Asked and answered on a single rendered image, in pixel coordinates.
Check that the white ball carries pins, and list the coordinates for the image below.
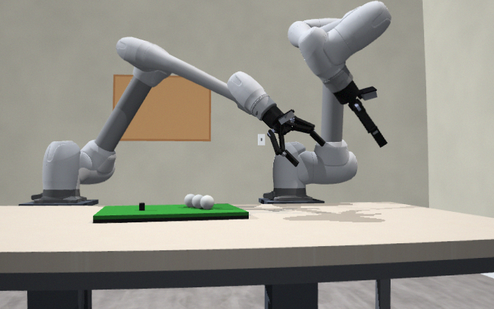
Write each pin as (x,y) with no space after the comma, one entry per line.
(207,202)
(196,201)
(188,200)

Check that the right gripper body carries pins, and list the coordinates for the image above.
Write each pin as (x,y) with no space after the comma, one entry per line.
(270,118)

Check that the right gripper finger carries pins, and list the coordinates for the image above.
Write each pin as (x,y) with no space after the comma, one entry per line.
(305,127)
(280,149)

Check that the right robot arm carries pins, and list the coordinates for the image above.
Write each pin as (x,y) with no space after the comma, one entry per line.
(65,166)

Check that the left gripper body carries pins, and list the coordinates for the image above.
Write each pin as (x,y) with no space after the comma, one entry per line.
(348,94)

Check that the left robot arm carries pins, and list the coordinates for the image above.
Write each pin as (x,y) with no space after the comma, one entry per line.
(325,47)

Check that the green mat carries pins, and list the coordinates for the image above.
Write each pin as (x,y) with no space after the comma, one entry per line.
(168,213)

